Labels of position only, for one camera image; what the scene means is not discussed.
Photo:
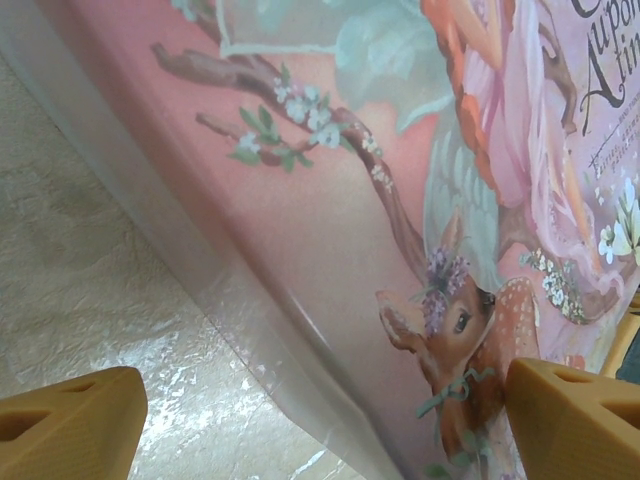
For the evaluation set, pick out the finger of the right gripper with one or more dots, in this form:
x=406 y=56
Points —
x=627 y=335

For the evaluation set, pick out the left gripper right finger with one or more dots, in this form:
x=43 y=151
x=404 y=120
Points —
x=575 y=425

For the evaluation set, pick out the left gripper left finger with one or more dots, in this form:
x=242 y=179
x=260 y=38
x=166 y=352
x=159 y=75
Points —
x=75 y=430

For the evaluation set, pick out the pink storybook tin box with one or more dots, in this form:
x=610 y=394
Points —
x=325 y=225

